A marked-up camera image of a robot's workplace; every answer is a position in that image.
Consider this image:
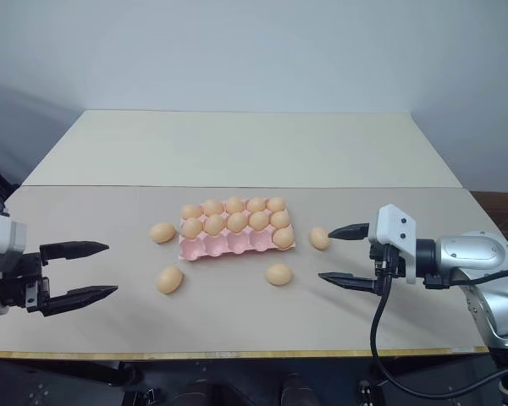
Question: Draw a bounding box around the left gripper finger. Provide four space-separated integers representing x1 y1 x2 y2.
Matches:
45 285 119 318
39 240 111 267

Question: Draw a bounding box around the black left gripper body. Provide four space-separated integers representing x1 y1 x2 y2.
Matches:
0 249 52 317

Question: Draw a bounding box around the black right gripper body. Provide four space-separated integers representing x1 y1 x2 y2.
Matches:
367 242 408 294

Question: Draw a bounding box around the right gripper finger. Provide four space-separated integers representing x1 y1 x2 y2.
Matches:
327 222 371 243
317 272 381 294

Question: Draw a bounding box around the pink egg tray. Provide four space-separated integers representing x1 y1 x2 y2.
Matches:
178 197 298 262

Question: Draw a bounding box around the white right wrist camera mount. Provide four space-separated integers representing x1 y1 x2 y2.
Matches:
369 204 418 286

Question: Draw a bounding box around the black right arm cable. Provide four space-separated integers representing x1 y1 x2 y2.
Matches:
369 247 508 399

